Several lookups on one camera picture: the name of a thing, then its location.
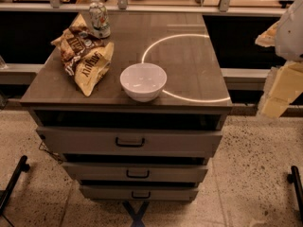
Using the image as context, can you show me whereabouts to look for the middle drawer with handle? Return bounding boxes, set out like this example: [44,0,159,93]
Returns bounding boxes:
[62,163,207,183]

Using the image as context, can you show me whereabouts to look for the blue tape cross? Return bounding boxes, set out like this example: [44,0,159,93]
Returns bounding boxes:
[122,201,150,227]

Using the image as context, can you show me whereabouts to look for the grey drawer cabinet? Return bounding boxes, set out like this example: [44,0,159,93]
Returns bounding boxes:
[21,12,232,188]

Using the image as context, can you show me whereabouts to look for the black base leg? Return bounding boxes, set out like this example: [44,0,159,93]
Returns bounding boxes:
[0,155,30,216]
[287,166,303,222]

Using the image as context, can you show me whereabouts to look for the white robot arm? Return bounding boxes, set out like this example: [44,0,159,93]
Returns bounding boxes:
[255,0,303,118]

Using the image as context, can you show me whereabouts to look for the yellow chip bag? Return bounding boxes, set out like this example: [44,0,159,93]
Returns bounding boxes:
[74,43,114,96]

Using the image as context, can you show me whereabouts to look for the metal counter rail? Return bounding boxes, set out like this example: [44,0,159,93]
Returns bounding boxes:
[0,0,303,17]

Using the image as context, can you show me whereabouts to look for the black right base leg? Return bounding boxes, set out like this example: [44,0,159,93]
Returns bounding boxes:
[287,166,303,222]

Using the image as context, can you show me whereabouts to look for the black left base leg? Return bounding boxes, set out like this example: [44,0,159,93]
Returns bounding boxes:
[0,155,30,216]

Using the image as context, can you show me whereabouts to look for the white bowl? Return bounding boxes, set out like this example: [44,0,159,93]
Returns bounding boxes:
[120,63,167,102]

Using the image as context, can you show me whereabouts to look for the brown chip bag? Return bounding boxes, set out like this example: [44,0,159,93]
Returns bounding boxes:
[51,26,104,76]

